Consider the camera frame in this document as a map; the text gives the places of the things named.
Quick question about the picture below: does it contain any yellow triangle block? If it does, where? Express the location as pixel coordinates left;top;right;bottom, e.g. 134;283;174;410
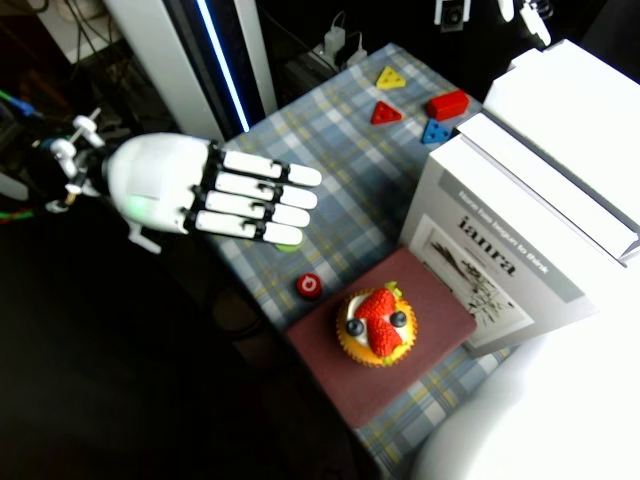
375;65;406;92

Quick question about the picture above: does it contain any white column with blue light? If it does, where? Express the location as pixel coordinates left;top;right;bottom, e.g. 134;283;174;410
103;0;279;144

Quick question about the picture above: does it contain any blue plaid tablecloth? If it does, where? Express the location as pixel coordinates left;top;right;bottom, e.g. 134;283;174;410
212;42;516;480

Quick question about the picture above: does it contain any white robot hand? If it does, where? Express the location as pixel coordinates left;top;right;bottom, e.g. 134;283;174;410
101;132;323;255

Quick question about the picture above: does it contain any red rectangular block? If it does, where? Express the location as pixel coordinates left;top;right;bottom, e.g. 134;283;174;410
426;89;471;121

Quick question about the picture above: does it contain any white book with grey band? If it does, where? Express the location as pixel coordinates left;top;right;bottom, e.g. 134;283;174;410
399;147;601;359

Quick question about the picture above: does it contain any power strip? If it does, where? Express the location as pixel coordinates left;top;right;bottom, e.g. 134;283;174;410
284;42;369;81

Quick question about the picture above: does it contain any toy strawberry cupcake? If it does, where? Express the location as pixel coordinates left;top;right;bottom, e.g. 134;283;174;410
335;280;419;369

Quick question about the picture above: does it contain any blue triangle block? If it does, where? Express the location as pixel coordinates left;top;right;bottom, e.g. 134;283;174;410
421;118;454;146

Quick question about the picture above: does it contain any red triangle block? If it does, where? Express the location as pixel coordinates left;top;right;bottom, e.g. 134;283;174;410
370;100;404;126

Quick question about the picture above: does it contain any blue connector cable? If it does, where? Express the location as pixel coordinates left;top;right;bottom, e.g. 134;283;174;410
0;92;39;119

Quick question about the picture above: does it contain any white clip device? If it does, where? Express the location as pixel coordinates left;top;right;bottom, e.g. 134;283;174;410
518;0;553;47

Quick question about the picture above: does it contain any red and green cable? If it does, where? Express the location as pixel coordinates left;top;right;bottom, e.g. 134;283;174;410
0;208;37;225

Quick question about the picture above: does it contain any maroon hardcover book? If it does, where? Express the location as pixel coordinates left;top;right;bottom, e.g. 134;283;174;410
284;245;479;430

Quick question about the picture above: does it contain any red round button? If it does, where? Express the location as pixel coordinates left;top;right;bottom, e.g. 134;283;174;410
295;272;323;302

